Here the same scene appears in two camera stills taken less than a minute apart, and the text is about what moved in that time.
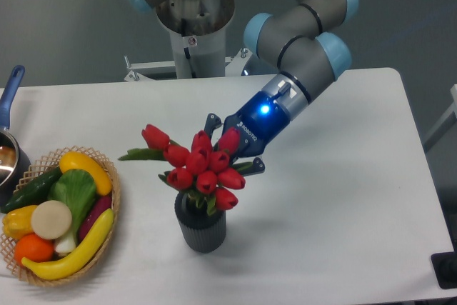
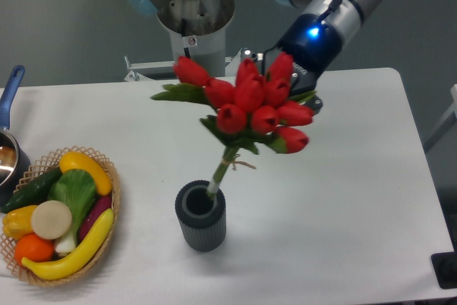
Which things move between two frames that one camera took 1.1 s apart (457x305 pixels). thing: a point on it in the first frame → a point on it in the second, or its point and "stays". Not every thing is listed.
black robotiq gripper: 265,113 → 312,46
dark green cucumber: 33,192 stays
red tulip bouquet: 205,172 → 253,111
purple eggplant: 100,205 stays
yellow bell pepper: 17,222 stays
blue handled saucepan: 15,161 stays
